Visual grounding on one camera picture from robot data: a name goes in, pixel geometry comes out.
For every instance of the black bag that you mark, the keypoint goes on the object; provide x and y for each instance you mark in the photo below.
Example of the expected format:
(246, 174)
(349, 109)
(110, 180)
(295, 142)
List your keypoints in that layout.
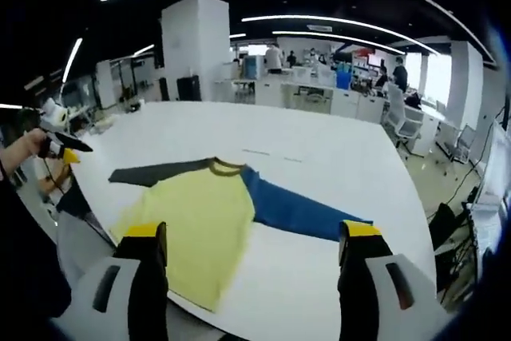
(447, 225)

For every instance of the white square pillar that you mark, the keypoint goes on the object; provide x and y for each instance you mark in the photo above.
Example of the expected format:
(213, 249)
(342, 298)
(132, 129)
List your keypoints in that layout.
(195, 37)

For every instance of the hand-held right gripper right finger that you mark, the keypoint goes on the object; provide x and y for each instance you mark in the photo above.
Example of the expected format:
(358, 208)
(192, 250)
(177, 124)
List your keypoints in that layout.
(359, 285)

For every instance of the black cabinet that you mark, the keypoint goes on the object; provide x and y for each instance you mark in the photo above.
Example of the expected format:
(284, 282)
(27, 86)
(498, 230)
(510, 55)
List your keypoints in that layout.
(188, 88)

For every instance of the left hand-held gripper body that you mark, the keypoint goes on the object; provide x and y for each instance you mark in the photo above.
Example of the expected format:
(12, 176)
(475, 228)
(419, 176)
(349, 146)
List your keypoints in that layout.
(54, 113)

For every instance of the person's dark top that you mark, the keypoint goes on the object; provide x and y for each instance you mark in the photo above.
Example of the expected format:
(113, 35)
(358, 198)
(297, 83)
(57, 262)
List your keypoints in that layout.
(28, 257)

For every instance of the blue bin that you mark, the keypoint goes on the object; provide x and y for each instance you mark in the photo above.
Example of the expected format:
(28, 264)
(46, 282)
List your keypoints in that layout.
(343, 79)

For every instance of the white office chair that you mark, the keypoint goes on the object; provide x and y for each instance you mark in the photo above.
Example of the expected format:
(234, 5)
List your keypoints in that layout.
(405, 121)
(466, 141)

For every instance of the person's left hand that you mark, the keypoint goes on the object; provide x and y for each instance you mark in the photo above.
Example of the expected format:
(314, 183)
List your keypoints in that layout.
(31, 143)

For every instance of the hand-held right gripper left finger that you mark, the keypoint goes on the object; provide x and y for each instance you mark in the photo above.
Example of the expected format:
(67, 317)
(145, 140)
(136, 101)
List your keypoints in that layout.
(147, 285)

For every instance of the teal front white box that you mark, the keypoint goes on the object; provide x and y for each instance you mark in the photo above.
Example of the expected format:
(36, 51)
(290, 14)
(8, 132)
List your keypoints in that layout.
(254, 67)

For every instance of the white template strip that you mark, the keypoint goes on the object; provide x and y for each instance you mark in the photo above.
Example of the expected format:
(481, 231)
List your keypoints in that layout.
(255, 152)

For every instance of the yellow blue grey long-sleeve garment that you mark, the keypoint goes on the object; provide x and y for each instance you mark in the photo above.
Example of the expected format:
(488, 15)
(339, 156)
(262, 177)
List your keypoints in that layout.
(199, 213)

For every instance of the white lab counter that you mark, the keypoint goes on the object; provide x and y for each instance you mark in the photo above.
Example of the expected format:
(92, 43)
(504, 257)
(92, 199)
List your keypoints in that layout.
(351, 105)

